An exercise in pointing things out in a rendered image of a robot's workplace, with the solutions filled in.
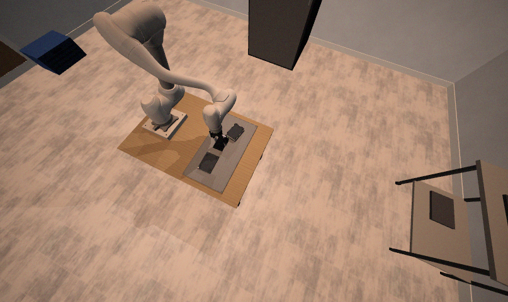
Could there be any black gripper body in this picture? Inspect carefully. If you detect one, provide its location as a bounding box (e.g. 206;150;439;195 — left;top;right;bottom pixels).
212;130;223;137

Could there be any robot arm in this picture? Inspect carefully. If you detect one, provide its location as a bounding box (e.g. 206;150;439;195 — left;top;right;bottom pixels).
93;0;237;133

